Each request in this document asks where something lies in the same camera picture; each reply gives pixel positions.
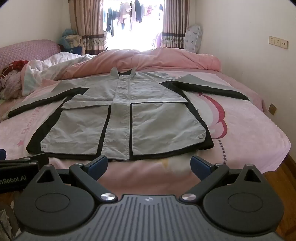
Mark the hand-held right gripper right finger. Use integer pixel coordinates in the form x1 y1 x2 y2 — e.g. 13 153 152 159
181 155 269 205

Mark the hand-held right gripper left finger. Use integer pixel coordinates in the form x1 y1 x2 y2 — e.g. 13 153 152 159
30 155 117 204

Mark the grey and black jacket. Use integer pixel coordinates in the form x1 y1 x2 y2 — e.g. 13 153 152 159
1 67 250 162

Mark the pile of crumpled clothes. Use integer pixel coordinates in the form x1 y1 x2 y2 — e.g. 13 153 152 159
0 60 29 100

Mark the row of hanging clothes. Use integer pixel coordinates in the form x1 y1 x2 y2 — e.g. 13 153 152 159
104 0 163 36

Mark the grey patterned cloth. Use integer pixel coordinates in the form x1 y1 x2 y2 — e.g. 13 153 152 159
0 202 22 235

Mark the pink printed blanket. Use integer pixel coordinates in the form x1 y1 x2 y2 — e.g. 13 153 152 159
0 70 291 197

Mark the white quilt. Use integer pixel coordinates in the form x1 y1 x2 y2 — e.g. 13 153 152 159
22 51 95 96

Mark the mauve bed sheet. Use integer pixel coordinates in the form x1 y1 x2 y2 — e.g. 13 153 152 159
217 67 267 112

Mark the pink quilted headboard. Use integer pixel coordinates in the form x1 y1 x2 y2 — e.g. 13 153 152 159
0 40 61 72

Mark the pink duvet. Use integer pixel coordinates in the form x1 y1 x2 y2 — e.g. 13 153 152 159
55 47 221 80

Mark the white patterned pillow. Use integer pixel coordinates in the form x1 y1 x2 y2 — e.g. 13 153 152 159
184 24 203 54

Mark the pink hanging cloth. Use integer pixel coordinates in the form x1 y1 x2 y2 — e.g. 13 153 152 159
152 32 164 49

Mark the striped brown curtain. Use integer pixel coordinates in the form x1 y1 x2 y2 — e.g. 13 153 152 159
68 0 108 55
162 0 190 49

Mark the beige wall socket panel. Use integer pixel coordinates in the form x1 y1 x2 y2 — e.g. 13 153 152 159
268 36 289 50

